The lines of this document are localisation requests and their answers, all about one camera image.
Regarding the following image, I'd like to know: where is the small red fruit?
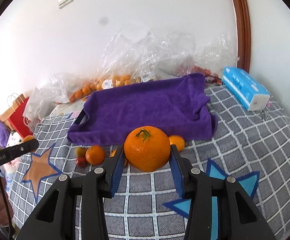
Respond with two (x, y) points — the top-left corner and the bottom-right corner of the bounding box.
(76, 157), (88, 168)

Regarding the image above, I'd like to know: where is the yellow-green small fruit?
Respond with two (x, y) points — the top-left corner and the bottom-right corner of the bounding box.
(75, 147), (88, 158)

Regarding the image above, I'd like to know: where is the small mandarin orange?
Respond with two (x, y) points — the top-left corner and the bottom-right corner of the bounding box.
(85, 145), (105, 165)

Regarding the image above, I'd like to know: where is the large orange with stem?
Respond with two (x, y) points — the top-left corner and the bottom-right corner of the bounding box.
(124, 126), (170, 172)

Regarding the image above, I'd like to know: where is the brown paper bag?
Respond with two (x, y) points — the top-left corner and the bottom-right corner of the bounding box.
(0, 93), (25, 131)

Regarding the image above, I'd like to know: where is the red paper bag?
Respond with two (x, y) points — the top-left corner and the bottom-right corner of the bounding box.
(9, 98), (36, 138)

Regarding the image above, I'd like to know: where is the white plastic bag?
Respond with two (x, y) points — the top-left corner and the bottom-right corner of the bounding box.
(23, 88), (56, 121)

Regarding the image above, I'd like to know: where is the clear bag of oranges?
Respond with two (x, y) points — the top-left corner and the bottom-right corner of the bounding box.
(42, 73), (96, 103)

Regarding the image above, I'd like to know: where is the blue tissue pack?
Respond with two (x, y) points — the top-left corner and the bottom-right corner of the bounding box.
(222, 67), (270, 111)

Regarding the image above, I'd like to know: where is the purple towel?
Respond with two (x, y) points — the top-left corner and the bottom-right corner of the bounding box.
(67, 73), (218, 146)

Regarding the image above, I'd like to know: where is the clear plastic bag centre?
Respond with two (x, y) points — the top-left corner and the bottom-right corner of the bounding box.
(96, 23), (161, 90)

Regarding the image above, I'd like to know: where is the clear bag red fruit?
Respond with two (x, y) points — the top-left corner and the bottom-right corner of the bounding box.
(155, 32), (240, 80)

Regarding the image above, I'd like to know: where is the brown wooden door frame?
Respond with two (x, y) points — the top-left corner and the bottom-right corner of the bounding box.
(233, 0), (251, 72)

